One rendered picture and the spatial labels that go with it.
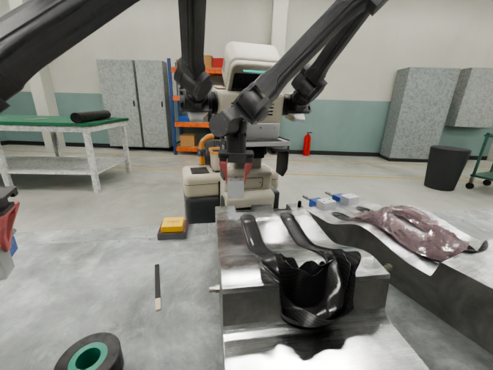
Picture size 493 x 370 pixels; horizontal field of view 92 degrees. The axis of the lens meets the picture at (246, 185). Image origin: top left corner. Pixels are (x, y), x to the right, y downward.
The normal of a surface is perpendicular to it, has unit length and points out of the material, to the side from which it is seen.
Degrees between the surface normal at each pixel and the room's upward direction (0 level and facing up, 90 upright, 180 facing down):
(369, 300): 83
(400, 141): 90
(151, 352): 0
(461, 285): 90
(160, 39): 90
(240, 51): 42
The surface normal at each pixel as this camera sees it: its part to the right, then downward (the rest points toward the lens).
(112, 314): 0.03, -0.95
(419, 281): -0.90, 0.12
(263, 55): 0.22, -0.48
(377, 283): 0.15, 0.21
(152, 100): -0.04, 0.33
